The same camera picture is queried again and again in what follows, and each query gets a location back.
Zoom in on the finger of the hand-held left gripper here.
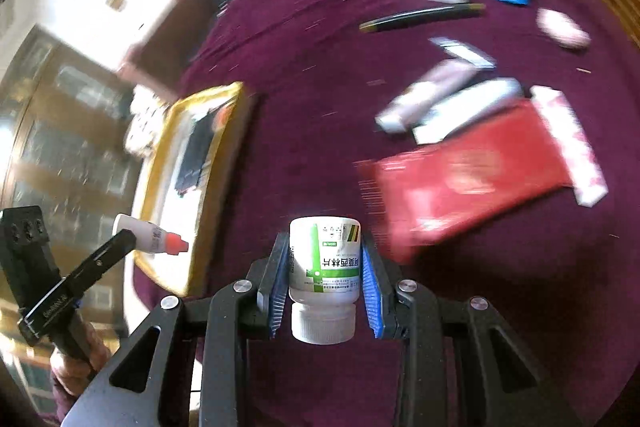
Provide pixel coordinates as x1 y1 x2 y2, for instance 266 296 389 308
65 229 137 295

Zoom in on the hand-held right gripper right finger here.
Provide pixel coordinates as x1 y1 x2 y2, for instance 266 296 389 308
360 232 583 427

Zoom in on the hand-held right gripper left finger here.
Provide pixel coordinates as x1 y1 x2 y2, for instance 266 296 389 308
62 232 292 427

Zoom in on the small white bottle orange cap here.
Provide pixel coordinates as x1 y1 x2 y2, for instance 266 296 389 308
112 213 191 258

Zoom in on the white bottle with green label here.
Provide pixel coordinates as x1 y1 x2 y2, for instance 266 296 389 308
289 216 362 345

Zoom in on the yellow-rimmed white tray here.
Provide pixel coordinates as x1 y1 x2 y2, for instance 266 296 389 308
131 82 261 298

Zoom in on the white tube with red hearts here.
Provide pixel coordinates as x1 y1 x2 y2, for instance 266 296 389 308
530 86 610 208

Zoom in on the black pen with gold ends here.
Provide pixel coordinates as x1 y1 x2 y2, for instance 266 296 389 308
359 3 487 34

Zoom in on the person's left hand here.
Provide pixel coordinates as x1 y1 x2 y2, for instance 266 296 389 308
50 324 112 395

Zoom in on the wooden glass-door cabinet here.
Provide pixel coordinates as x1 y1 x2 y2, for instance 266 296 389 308
0 24 141 427

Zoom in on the red gold-printed packet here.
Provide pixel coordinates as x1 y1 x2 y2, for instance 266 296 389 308
355 99 573 265

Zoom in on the dark ribbed flat pack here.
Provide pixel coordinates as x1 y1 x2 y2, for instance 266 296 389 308
174 104 236 198

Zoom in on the white patterned cloth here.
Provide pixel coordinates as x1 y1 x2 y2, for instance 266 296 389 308
122 87 173 158

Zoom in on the pink white cream tube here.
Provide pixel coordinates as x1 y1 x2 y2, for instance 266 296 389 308
375 58 481 134

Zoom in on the brown wooden chair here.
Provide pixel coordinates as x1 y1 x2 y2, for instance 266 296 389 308
115 0 221 102

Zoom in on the pink fluffy puff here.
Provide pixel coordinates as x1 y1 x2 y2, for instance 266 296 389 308
536 7 592 52

